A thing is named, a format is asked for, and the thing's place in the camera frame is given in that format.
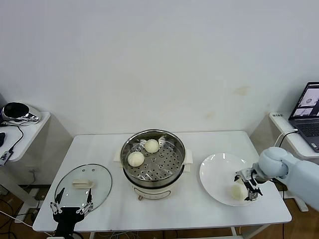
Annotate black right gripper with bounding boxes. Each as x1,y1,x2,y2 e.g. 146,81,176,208
233,167,263,201

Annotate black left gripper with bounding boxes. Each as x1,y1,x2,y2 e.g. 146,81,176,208
49,188,94,237

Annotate white steamed baozi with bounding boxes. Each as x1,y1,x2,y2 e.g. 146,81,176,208
128,151,145,167
226,184,247,201
145,138,160,153

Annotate glass lid with cream handle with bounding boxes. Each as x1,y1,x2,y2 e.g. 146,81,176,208
54,163,113,212

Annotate stainless steel steamer basket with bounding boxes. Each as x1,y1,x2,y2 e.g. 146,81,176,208
114,128,194,188

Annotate white round plate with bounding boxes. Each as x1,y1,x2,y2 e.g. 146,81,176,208
199,153,261,207

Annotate white side table with laptop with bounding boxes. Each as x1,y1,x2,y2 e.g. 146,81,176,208
250,111,319,213

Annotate white side table with appliance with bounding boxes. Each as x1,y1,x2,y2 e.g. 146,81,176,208
0,111,73,212

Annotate cream electric cooking pot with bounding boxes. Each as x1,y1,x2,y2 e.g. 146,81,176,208
122,163,192,201

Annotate small labelled black device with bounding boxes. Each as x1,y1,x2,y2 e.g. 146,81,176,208
0,150,13,167

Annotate grey open laptop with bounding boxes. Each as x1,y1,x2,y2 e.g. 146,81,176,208
288,81,319,153

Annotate white laptop cable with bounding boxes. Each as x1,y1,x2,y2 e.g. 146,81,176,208
274,128,298,151

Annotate thin black cable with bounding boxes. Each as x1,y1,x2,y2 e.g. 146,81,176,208
0,123,25,153

